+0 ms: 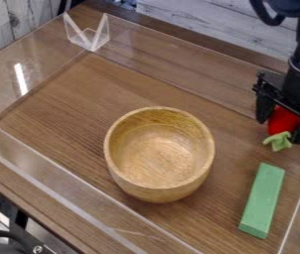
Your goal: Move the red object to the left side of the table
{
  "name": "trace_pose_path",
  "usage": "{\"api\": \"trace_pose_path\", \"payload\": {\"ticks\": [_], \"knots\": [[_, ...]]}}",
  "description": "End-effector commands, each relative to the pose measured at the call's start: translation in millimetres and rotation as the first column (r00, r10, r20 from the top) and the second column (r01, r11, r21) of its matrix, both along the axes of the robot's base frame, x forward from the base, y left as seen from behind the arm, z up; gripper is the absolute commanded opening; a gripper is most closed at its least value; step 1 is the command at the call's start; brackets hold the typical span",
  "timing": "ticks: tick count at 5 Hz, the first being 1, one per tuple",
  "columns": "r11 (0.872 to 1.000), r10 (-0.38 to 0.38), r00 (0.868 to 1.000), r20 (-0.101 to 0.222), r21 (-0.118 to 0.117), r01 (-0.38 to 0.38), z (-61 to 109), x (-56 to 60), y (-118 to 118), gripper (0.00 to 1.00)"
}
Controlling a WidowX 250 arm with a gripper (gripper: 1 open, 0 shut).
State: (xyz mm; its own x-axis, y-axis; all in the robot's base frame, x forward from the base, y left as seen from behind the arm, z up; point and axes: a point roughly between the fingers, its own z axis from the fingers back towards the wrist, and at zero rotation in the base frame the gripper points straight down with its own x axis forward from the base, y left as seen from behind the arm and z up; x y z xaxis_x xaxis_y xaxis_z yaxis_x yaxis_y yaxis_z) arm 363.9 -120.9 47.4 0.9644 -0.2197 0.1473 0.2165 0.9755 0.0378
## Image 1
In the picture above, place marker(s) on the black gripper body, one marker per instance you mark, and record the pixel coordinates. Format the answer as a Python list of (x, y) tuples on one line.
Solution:
[(282, 88)]

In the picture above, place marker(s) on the red plush strawberry toy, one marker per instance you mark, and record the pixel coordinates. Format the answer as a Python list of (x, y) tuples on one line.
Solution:
[(283, 124)]

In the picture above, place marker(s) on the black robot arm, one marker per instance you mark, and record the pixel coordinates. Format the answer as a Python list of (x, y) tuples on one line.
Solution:
[(273, 12)]

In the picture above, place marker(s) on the wooden bowl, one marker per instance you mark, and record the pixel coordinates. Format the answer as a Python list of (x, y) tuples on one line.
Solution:
[(160, 150)]

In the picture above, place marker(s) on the green rectangular block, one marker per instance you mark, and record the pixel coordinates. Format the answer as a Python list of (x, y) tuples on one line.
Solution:
[(262, 202)]

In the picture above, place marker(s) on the clear acrylic corner bracket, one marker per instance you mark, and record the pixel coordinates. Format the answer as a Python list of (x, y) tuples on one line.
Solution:
[(89, 39)]

